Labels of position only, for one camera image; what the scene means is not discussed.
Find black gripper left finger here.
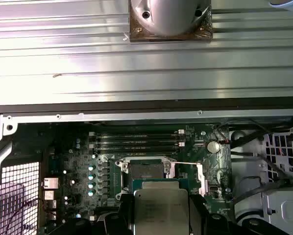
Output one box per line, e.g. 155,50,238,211
69,192,135,235

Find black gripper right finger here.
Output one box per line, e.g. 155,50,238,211
189,193,269,235

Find metal socket cover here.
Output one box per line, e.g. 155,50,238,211
173,161,209,198

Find silver-topped CPU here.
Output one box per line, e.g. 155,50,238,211
132,178,192,235

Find CPU socket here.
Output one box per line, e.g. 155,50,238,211
114,158,178,196

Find RAM slot white clips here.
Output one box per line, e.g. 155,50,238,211
88,129,186,136
88,141,186,148

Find green motherboard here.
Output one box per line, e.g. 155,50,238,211
40,122,233,235

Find round coin cell battery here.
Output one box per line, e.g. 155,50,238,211
207,140,220,154

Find silver USB port block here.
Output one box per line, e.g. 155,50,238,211
43,190,57,200

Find silver ethernet port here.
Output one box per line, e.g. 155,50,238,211
42,177,59,190

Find blue serial port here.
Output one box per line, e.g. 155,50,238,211
49,155,62,173

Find perforated metal drive cage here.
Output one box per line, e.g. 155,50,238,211
264,131,293,177

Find black PC case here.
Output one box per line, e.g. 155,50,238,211
0,99,293,235

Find silver metal bracket box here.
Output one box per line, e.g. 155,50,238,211
261,189,293,235

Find black cable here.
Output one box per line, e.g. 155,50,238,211
229,150,293,188

